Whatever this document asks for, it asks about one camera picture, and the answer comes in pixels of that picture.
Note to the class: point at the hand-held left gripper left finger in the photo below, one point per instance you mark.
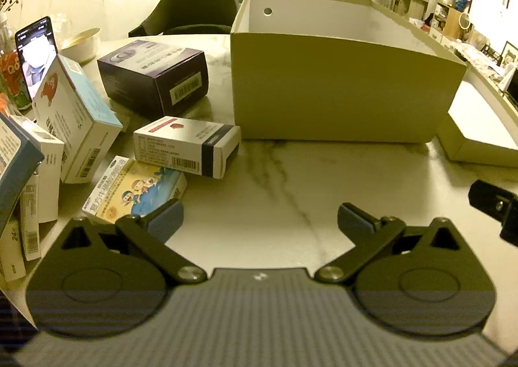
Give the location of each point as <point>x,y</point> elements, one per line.
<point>166,221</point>

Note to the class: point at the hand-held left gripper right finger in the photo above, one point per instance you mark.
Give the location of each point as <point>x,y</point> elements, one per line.
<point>354,223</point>

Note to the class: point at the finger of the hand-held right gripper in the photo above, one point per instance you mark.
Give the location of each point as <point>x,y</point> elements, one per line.
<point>485,195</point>

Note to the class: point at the cartoon children medicine box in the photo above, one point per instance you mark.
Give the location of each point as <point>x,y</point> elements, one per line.
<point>121,193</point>

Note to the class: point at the white box red label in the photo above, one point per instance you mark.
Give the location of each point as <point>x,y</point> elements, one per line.
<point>178,148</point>

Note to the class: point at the beige box lid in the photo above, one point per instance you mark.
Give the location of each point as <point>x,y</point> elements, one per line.
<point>477,120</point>

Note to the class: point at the white box blue tooth print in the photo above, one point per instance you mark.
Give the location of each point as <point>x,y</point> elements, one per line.
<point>50,189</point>

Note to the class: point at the beige cardboard box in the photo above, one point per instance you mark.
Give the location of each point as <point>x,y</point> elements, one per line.
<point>332,99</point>

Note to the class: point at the white blue box red figure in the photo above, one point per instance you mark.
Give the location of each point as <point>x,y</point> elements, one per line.
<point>73,124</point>

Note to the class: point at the dark purple box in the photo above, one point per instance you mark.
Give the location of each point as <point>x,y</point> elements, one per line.
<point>133,79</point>

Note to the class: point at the large blue box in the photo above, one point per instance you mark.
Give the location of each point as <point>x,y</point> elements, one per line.
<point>16,164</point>

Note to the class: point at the narrow white medicine box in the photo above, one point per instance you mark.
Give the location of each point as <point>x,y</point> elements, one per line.
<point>30,225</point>

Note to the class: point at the small white box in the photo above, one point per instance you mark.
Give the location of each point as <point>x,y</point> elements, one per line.
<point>10,253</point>

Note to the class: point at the small white fan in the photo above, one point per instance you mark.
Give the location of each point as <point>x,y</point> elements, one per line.
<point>465,23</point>

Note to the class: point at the cluttered wooden shelf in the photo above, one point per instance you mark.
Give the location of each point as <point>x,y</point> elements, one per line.
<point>441,14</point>

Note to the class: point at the cream bowl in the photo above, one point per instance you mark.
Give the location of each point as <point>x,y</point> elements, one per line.
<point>83,49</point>

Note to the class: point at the smartphone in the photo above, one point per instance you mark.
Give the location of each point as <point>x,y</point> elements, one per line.
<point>38,55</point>

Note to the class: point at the clear bottle orange label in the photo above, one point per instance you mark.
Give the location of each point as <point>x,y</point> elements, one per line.
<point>10,79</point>

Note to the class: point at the dark green armchair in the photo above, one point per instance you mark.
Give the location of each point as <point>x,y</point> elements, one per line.
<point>190,6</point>

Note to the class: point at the small picture frame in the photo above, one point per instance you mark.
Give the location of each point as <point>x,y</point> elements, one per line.
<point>509,54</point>

